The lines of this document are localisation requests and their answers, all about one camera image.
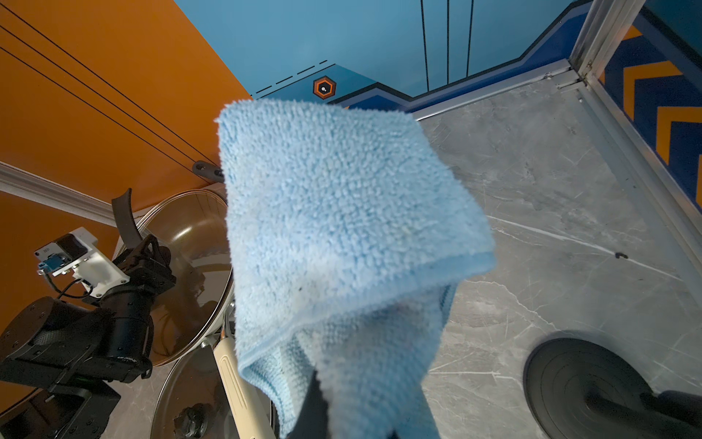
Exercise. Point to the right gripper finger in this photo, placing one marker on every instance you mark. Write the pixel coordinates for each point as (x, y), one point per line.
(312, 422)

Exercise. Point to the black wok black handle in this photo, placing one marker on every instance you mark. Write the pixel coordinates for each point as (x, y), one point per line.
(209, 171)

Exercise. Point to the black round stand with post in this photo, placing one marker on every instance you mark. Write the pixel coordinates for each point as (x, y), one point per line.
(577, 389)

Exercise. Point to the right aluminium corner post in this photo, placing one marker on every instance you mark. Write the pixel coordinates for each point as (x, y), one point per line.
(604, 28)

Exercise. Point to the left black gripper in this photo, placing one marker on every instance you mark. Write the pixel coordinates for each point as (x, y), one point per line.
(148, 266)

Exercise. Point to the aluminium corner post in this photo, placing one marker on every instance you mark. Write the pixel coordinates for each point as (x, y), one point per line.
(20, 183)
(604, 28)

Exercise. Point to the light blue microfibre cloth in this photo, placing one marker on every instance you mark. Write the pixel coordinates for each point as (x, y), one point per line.
(348, 240)

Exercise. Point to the left aluminium corner post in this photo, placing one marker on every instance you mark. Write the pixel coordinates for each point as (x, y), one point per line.
(20, 183)

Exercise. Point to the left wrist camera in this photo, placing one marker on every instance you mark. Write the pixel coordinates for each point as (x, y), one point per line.
(77, 253)

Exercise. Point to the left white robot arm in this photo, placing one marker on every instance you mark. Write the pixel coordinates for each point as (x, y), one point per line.
(70, 355)

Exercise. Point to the brown wok cream handle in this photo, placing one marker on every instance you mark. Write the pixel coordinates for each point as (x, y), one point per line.
(251, 418)

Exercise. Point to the large glass pot lid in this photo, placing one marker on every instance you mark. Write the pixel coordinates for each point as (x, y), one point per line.
(164, 328)

